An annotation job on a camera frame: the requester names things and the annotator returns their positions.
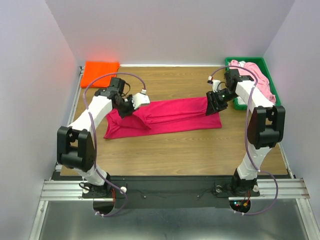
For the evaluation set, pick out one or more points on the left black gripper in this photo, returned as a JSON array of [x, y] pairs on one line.
[[130, 110]]

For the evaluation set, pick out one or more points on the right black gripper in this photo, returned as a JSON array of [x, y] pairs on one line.
[[212, 107]]

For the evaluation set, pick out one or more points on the magenta t-shirt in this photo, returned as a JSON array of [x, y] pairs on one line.
[[162, 117]]

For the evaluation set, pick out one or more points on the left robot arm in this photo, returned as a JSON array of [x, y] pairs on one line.
[[76, 143]]

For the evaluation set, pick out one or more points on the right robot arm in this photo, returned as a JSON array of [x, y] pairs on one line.
[[264, 124]]

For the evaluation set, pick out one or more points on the white garment in bin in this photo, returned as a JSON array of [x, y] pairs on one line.
[[242, 64]]

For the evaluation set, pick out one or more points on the folded orange t-shirt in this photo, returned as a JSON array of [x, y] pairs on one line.
[[96, 69]]

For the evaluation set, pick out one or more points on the pink t-shirt in bin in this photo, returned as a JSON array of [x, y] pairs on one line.
[[263, 83]]

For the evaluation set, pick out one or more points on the green plastic bin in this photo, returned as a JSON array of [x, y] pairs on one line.
[[264, 69]]

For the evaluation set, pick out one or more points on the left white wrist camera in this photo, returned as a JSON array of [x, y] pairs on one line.
[[140, 100]]

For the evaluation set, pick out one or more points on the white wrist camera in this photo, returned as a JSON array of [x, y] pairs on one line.
[[140, 100], [215, 84]]

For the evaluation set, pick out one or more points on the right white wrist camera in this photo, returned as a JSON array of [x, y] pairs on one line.
[[215, 84]]

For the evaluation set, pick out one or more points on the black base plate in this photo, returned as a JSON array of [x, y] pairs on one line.
[[170, 192]]

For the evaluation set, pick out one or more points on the aluminium frame rail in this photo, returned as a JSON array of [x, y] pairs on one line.
[[70, 190]]

